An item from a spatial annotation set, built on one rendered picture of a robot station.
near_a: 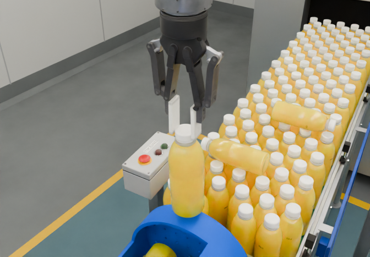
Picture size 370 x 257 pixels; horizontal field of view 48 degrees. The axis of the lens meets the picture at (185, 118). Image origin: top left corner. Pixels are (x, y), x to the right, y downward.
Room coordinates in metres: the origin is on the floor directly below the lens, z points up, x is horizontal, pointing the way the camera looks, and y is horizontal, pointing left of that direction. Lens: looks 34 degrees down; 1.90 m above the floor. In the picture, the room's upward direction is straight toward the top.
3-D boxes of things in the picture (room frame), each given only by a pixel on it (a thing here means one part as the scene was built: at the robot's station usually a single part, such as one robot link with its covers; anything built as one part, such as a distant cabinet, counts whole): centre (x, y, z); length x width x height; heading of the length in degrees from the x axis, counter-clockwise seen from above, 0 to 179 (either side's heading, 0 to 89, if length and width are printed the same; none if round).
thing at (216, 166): (0.95, -0.10, 1.09); 0.04 x 0.04 x 0.02
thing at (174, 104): (0.63, 0.02, 1.48); 0.03 x 0.01 x 0.07; 153
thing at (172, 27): (0.62, 0.00, 1.64); 0.08 x 0.07 x 0.09; 63
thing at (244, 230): (0.77, -0.16, 0.99); 0.07 x 0.07 x 0.19
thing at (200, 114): (0.60, -0.04, 1.51); 0.03 x 0.01 x 0.05; 63
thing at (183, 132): (0.62, 0.00, 1.45); 0.04 x 0.04 x 0.02
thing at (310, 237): (0.77, -0.35, 0.94); 0.03 x 0.02 x 0.08; 151
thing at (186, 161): (0.62, 0.00, 1.35); 0.07 x 0.07 x 0.19
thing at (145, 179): (1.01, 0.10, 1.05); 0.20 x 0.10 x 0.10; 151
